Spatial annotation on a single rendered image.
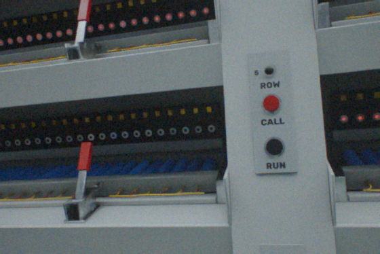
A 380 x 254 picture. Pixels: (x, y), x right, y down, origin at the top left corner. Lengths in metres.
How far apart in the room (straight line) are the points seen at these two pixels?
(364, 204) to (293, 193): 0.08
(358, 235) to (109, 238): 0.25
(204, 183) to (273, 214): 0.11
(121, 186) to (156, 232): 0.11
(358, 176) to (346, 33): 0.15
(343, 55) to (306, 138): 0.09
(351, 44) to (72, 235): 0.36
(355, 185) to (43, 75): 0.38
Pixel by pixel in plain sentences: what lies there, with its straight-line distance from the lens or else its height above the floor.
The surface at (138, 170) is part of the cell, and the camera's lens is 0.50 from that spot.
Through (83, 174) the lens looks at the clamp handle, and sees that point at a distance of 0.44.
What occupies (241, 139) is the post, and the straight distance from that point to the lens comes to 0.35.
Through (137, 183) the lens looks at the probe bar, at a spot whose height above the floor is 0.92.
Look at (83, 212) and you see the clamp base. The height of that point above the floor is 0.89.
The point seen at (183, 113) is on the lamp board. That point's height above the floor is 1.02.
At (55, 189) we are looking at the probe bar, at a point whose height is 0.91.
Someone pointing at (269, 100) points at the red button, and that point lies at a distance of 0.35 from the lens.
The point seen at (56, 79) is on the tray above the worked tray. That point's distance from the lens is 0.45.
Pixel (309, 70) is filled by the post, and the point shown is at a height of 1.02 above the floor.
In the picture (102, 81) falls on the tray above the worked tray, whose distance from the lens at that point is 0.42.
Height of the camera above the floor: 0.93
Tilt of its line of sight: 7 degrees up
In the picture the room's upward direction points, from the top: 2 degrees counter-clockwise
